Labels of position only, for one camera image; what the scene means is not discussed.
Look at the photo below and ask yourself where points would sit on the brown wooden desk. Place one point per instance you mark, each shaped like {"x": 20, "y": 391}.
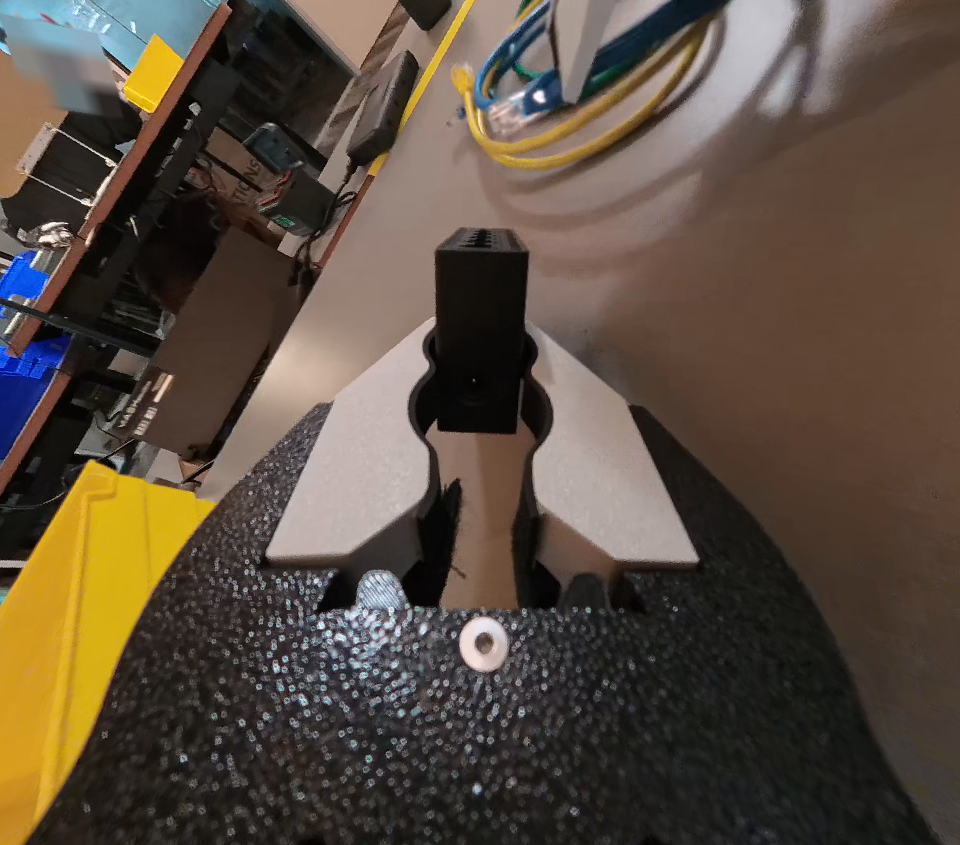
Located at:
{"x": 37, "y": 421}
{"x": 162, "y": 110}

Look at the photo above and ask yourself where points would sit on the blue plastic bins stack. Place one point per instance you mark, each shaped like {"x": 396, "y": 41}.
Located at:
{"x": 22, "y": 402}

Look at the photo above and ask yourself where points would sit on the black battery charger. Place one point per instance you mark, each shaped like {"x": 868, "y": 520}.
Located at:
{"x": 300, "y": 200}

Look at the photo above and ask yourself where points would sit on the small yellow bin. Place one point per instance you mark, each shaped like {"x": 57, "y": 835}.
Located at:
{"x": 154, "y": 72}

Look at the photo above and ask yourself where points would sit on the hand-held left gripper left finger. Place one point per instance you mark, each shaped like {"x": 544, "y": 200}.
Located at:
{"x": 352, "y": 477}

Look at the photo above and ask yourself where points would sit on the small blue bin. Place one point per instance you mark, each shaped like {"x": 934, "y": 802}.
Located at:
{"x": 15, "y": 282}

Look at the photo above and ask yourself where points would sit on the black ethernet switch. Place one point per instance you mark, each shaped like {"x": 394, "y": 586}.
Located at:
{"x": 480, "y": 305}

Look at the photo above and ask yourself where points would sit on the small wooden screen board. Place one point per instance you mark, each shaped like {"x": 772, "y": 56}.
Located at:
{"x": 19, "y": 162}

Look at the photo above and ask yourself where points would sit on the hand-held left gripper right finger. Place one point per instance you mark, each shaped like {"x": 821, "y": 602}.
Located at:
{"x": 607, "y": 485}

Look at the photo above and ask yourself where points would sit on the yellow tape strip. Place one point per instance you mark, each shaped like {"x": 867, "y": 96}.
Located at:
{"x": 464, "y": 12}

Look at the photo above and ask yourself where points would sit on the black power adapter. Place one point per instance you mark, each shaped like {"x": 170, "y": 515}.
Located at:
{"x": 386, "y": 102}

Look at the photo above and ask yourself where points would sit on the cardboard box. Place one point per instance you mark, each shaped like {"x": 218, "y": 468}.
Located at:
{"x": 236, "y": 174}

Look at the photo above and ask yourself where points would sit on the yellow plastic bin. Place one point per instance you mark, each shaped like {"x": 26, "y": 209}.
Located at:
{"x": 75, "y": 635}

